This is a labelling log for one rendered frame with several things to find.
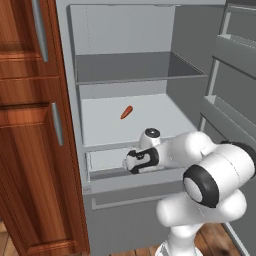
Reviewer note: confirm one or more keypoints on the grey fridge drawer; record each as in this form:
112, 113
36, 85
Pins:
133, 181

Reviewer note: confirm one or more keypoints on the grey fridge door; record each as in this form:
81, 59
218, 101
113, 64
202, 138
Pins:
240, 83

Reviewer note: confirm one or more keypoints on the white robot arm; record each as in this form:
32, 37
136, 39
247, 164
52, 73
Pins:
213, 173

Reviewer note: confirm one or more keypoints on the small wooden cupboard door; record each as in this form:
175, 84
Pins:
16, 40

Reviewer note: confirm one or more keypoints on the narrow grey door bin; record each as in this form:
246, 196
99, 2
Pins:
236, 53

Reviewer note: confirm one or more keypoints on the wide grey door bin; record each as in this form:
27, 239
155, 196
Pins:
230, 120

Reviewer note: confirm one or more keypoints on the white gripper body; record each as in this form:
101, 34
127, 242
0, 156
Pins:
127, 163

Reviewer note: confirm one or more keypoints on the grey fridge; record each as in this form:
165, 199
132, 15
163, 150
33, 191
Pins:
116, 30

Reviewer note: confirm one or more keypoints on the tall wooden cupboard door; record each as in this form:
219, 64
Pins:
30, 173

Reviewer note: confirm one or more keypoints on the grey fridge shelf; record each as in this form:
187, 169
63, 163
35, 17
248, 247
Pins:
133, 66

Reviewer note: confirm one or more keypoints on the orange carrot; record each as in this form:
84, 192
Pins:
126, 112

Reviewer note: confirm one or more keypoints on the grey freezer drawer front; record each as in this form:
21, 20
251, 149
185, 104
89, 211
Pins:
123, 226

